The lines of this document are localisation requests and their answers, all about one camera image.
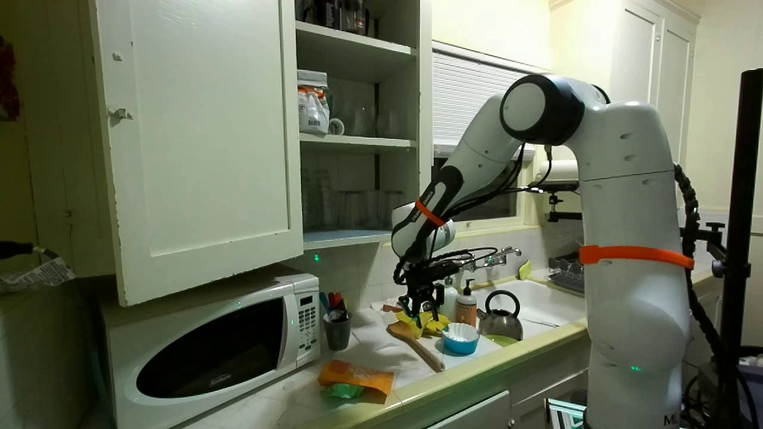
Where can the clear drinking glasses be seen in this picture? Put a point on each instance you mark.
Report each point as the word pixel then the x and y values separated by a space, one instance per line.
pixel 355 208

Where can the yellow rubber glove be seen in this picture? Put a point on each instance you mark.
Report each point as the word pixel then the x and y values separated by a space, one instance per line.
pixel 433 325

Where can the blue bowl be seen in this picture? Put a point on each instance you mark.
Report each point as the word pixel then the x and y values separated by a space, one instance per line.
pixel 461 340

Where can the white paper towel roll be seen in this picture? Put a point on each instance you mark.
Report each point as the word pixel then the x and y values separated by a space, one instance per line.
pixel 562 170

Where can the white cupboard door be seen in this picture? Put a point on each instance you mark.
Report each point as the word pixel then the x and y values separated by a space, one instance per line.
pixel 198 151

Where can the chrome sink faucet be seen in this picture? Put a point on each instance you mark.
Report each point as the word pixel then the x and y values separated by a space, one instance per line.
pixel 498 256

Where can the wooden spoon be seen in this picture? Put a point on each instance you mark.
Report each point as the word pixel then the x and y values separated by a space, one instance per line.
pixel 419 345

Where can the white open wall cupboard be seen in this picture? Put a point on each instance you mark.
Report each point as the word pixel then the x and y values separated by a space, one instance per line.
pixel 359 151

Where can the tall white cabinet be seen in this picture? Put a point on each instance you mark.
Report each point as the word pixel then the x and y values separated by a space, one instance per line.
pixel 651 62

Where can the white pump soap bottle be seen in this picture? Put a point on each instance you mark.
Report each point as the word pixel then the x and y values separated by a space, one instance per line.
pixel 451 305

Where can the dark jars on shelf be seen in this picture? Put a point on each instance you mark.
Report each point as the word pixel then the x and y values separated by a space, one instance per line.
pixel 337 15

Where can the small green item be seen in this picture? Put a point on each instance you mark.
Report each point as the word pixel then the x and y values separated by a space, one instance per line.
pixel 344 392

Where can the orange snack bag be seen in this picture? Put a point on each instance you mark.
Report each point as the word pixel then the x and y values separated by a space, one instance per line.
pixel 371 376

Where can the white printed mug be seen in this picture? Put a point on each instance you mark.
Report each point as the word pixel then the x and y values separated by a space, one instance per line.
pixel 314 108

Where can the white counter drawers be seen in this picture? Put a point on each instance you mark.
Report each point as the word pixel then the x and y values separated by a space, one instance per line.
pixel 492 405

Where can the white paper coffee filters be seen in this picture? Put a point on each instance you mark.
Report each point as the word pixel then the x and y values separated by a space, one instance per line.
pixel 461 328

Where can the white window blind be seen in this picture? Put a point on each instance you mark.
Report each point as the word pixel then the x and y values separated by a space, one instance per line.
pixel 461 96

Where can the white microwave oven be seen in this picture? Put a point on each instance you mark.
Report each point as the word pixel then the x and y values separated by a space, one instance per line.
pixel 216 349

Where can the white kitchen sink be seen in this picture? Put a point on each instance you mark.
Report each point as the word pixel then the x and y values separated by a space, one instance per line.
pixel 544 305

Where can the orange pump soap bottle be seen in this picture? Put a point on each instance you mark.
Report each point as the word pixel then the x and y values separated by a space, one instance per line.
pixel 466 311

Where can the grey mug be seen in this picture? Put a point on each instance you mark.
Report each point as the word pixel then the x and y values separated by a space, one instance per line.
pixel 337 328

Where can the crumpled plastic bag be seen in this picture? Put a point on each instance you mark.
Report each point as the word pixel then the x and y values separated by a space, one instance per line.
pixel 32 267

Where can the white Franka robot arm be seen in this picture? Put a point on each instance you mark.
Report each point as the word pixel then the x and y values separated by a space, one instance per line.
pixel 635 277

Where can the red plastic utensil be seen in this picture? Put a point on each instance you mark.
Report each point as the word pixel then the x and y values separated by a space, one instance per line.
pixel 337 300

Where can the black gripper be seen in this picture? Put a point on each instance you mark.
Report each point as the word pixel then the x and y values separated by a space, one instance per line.
pixel 420 292

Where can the Starbucks coffee packet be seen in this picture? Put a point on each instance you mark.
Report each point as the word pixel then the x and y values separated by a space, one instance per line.
pixel 393 307

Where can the white fridge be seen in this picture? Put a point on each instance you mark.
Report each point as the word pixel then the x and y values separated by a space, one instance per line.
pixel 40 357

